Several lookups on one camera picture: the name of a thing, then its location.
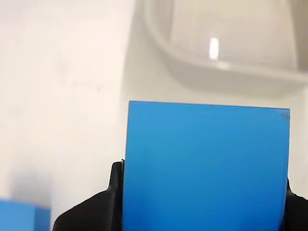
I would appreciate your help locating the blue cube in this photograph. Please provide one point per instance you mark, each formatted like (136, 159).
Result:
(204, 168)
(21, 216)

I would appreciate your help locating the white square bin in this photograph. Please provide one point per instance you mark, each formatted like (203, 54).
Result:
(228, 48)

